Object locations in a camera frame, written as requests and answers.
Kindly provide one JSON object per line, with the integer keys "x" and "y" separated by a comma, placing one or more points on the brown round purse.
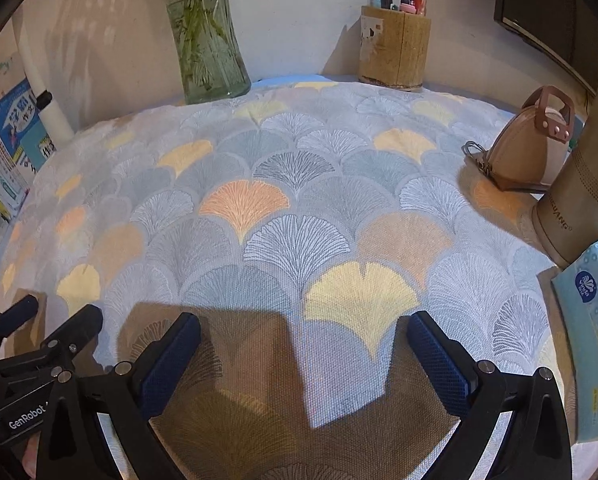
{"x": 524, "y": 150}

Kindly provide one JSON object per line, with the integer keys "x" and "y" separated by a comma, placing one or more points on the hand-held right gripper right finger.
{"x": 436, "y": 365}

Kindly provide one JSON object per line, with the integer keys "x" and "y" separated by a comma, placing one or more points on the brown pen holder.
{"x": 399, "y": 50}

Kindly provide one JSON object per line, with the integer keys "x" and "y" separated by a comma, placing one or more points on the green plant stems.
{"x": 194, "y": 25}

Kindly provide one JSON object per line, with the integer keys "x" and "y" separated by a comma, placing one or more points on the beige bottle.
{"x": 579, "y": 195}

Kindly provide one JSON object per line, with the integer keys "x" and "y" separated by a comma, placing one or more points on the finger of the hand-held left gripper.
{"x": 16, "y": 312}
{"x": 79, "y": 322}

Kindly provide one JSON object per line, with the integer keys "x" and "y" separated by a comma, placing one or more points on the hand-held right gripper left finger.
{"x": 171, "y": 360}

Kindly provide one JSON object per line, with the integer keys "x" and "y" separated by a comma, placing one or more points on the black television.
{"x": 554, "y": 5}

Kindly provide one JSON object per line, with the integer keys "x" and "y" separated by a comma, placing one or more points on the light blue tissue pack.
{"x": 594, "y": 340}

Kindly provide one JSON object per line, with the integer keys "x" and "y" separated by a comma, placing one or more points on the row of books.
{"x": 14, "y": 125}

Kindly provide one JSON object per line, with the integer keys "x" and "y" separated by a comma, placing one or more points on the clear glass vase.
{"x": 214, "y": 75}

